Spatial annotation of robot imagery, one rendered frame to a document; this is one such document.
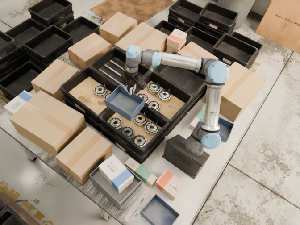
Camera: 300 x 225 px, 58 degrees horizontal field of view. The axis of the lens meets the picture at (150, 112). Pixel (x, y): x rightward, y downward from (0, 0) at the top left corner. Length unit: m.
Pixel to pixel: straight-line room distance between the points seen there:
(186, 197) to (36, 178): 1.48
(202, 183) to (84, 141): 0.87
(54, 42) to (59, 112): 1.28
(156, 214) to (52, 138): 0.84
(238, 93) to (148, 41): 0.89
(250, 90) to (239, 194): 1.06
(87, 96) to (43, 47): 1.11
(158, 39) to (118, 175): 1.30
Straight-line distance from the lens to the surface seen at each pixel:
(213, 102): 1.65
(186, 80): 2.29
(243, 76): 2.38
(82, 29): 3.42
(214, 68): 1.58
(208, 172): 2.04
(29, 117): 2.04
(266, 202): 2.92
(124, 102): 1.79
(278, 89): 3.77
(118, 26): 2.67
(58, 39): 3.17
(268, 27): 4.37
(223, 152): 2.14
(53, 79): 2.26
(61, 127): 1.94
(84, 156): 1.85
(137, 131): 1.95
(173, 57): 1.68
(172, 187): 1.86
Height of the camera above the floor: 2.51
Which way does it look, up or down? 55 degrees down
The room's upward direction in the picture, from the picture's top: 7 degrees clockwise
